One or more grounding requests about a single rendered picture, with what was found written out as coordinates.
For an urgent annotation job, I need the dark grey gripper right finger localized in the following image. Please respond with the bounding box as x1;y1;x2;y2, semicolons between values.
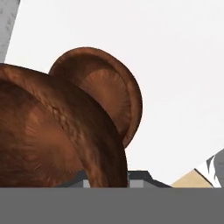
127;170;172;188

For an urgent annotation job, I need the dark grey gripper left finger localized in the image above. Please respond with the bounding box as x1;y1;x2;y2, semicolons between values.
58;170;92;188

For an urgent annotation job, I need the large brown wooden bowl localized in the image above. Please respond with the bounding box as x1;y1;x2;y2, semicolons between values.
0;63;130;188

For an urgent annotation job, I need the small brown wooden bowl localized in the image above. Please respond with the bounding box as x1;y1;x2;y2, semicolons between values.
48;46;144;150

